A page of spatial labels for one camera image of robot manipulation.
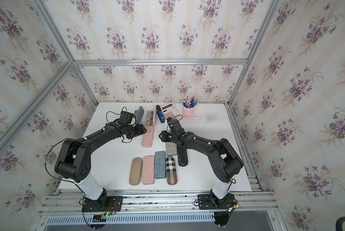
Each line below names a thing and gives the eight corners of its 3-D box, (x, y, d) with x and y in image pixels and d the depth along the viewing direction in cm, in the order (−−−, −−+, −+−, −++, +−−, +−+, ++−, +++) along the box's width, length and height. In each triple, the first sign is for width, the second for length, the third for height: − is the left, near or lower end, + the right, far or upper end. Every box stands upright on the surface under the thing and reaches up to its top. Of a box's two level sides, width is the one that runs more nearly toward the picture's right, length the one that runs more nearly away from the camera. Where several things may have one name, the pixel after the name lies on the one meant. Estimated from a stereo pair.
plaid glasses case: (165, 185, 81) (165, 183, 78) (166, 158, 91) (166, 156, 88) (177, 185, 81) (177, 183, 78) (176, 158, 91) (176, 156, 88)
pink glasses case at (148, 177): (141, 184, 81) (140, 183, 79) (144, 157, 91) (144, 155, 89) (154, 184, 81) (153, 183, 79) (156, 157, 91) (156, 155, 89)
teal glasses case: (153, 178, 83) (152, 177, 80) (155, 153, 93) (154, 151, 91) (165, 178, 83) (165, 177, 81) (166, 153, 93) (166, 151, 91)
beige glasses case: (128, 185, 80) (126, 184, 78) (133, 159, 90) (132, 157, 88) (140, 185, 81) (139, 184, 78) (143, 159, 91) (143, 157, 88)
